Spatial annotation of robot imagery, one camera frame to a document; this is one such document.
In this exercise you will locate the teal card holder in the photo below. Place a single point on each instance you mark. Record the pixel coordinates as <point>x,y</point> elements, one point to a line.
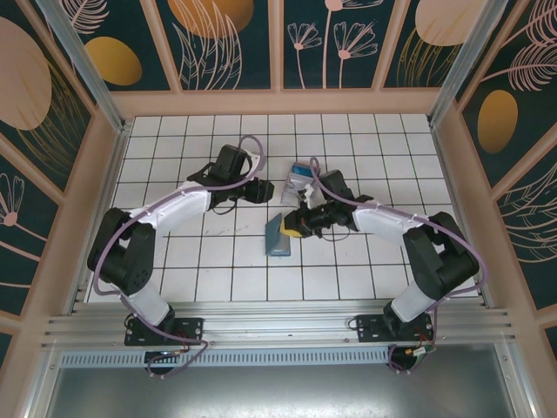
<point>277,244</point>

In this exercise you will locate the blue credit card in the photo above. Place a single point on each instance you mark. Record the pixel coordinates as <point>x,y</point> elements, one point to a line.
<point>301,170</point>

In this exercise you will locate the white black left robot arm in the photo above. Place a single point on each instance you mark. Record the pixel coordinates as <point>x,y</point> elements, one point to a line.
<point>183,200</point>

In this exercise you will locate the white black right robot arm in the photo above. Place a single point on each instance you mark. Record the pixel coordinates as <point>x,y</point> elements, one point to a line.
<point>383,222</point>

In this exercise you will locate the clear acrylic card box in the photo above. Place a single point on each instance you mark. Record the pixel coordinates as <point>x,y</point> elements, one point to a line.
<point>290,187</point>

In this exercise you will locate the grey metal sheet panel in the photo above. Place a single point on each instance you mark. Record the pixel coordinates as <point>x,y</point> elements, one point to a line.
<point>278,392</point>

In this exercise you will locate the aluminium table rail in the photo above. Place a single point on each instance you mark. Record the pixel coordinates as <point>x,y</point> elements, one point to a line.
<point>278,322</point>

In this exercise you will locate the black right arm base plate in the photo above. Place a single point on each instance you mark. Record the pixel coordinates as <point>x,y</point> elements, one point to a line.
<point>370,326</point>

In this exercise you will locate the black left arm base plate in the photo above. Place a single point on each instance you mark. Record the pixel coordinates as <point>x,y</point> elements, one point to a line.
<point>191,331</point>

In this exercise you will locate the aluminium frame post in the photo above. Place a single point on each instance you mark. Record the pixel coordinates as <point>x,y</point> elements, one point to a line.
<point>471,65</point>
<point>89,74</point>

